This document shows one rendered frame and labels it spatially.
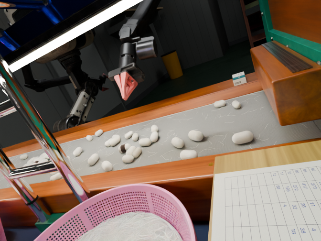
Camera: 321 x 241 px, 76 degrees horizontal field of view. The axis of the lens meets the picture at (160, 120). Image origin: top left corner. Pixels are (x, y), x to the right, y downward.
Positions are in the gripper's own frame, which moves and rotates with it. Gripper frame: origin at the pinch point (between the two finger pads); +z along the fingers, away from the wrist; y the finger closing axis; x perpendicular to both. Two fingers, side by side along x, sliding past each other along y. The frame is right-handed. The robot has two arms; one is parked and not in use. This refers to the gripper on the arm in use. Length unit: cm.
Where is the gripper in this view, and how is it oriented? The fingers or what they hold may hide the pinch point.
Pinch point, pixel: (124, 96)
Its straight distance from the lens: 63.9
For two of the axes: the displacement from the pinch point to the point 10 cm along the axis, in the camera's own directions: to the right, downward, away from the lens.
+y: 8.9, -2.0, -4.1
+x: 4.6, 3.8, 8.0
